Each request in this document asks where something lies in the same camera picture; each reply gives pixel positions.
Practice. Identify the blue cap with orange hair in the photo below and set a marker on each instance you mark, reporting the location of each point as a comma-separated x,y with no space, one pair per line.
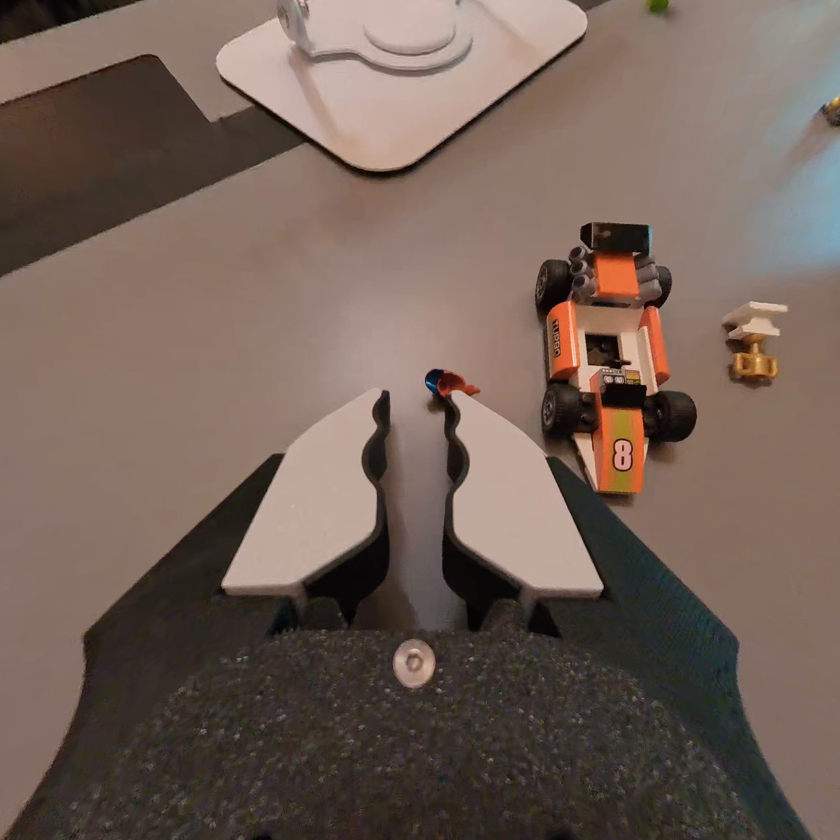
449,383

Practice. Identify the small yellow lego piece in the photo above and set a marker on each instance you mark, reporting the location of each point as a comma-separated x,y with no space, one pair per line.
832,112

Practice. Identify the green lego minifigure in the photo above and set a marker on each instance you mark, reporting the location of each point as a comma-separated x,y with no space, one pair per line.
656,4

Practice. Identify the white booklet stand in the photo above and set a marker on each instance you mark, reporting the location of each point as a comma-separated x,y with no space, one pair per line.
394,79

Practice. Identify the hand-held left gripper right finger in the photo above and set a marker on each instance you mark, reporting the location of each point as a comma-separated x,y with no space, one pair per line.
519,519

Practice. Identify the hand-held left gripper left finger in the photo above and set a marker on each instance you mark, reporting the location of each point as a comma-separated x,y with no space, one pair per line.
309,519

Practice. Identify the small tan lego piece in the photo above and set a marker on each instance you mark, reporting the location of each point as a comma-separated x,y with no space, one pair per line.
755,335

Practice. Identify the orange lego race car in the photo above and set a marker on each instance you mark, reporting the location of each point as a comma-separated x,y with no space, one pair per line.
604,355

